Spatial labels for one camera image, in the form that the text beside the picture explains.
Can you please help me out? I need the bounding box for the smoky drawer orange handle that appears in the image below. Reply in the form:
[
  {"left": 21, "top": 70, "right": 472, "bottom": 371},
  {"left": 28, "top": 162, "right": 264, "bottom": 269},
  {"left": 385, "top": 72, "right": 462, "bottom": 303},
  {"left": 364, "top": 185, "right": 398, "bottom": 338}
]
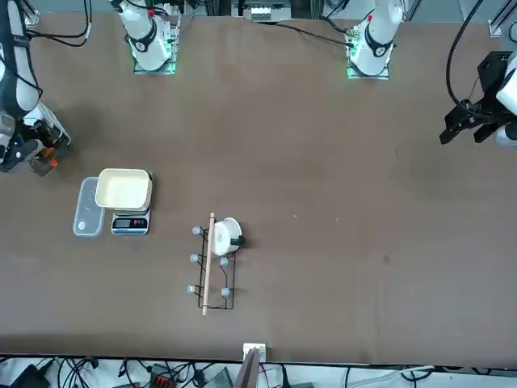
[{"left": 28, "top": 155, "right": 61, "bottom": 179}]

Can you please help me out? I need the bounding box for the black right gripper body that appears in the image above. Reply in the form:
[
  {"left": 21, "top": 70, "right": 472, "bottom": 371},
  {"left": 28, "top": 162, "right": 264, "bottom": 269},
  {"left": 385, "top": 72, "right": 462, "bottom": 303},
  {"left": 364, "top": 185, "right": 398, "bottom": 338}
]
[{"left": 32, "top": 120, "right": 61, "bottom": 150}]

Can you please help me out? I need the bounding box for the white post bracket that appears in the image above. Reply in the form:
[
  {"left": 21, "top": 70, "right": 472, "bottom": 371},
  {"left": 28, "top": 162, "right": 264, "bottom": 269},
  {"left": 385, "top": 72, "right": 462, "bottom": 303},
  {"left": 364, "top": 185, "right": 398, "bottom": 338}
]
[{"left": 242, "top": 342, "right": 267, "bottom": 361}]

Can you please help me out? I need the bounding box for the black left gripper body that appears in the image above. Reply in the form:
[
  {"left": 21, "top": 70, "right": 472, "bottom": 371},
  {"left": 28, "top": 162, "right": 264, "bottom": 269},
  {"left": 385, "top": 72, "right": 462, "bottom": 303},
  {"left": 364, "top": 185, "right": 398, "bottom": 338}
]
[{"left": 460, "top": 51, "right": 517, "bottom": 126}]

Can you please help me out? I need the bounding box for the black wire cup rack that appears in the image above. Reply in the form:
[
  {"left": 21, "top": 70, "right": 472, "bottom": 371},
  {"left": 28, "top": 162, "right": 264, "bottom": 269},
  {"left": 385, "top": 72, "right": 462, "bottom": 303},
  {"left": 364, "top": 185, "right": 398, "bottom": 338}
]
[{"left": 187, "top": 212, "right": 248, "bottom": 317}]

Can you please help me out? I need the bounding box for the white cup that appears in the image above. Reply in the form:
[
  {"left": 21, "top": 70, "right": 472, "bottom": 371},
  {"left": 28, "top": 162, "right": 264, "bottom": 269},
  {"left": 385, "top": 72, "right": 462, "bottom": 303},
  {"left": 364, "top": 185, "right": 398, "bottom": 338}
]
[{"left": 211, "top": 217, "right": 246, "bottom": 257}]

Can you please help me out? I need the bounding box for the silver digital kitchen scale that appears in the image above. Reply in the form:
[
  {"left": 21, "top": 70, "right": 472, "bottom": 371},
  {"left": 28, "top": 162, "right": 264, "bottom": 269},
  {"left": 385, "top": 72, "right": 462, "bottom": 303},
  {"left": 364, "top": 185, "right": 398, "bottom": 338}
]
[{"left": 110, "top": 171, "right": 156, "bottom": 236}]

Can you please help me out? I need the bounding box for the black power box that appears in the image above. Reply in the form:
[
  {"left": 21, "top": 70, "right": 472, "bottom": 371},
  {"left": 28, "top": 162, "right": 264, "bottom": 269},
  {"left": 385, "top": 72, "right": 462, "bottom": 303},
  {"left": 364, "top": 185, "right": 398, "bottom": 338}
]
[{"left": 7, "top": 363, "right": 48, "bottom": 388}]

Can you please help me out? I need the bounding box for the orange black device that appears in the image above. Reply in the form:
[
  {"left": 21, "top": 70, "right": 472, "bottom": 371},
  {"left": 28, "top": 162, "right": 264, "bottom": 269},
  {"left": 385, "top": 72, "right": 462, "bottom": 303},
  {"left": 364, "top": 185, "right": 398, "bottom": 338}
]
[{"left": 148, "top": 371, "right": 175, "bottom": 388}]

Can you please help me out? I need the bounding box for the white three-layer storage frame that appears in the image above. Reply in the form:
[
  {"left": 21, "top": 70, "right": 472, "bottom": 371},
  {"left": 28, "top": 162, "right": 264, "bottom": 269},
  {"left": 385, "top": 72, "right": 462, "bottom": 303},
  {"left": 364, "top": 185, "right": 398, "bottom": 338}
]
[{"left": 36, "top": 103, "right": 72, "bottom": 150}]

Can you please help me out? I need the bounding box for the clear plastic lid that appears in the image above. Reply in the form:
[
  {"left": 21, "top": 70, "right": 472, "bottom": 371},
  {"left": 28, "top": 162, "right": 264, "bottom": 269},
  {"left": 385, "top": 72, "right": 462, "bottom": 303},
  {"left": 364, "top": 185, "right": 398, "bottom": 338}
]
[{"left": 72, "top": 176, "right": 106, "bottom": 238}]

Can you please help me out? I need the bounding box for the cream rectangular bowl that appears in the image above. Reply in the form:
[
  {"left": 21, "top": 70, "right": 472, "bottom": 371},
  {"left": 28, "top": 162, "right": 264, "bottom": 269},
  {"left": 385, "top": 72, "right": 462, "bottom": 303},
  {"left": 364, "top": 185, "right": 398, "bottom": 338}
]
[{"left": 95, "top": 167, "right": 153, "bottom": 211}]

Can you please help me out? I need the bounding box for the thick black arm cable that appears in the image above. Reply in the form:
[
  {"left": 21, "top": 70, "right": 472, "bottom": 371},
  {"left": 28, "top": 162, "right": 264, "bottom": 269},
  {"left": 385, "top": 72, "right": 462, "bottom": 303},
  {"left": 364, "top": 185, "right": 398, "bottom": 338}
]
[{"left": 445, "top": 0, "right": 485, "bottom": 109}]

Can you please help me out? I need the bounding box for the aluminium camera post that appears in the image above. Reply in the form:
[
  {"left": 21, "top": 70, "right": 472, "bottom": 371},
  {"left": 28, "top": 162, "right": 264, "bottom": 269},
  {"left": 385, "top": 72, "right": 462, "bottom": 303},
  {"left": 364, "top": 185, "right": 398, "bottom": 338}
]
[{"left": 234, "top": 347, "right": 263, "bottom": 388}]

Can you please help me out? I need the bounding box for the grey terminal block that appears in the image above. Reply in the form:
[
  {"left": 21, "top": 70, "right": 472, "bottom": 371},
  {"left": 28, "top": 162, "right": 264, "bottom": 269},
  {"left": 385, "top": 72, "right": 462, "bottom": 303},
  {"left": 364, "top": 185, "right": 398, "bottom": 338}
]
[{"left": 244, "top": 6, "right": 272, "bottom": 22}]

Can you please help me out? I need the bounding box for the dark ribbed power adapter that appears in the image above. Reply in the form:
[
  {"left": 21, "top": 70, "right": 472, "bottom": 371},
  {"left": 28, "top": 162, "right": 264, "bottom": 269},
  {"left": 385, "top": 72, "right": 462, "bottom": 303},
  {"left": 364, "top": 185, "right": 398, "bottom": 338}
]
[{"left": 212, "top": 368, "right": 234, "bottom": 388}]

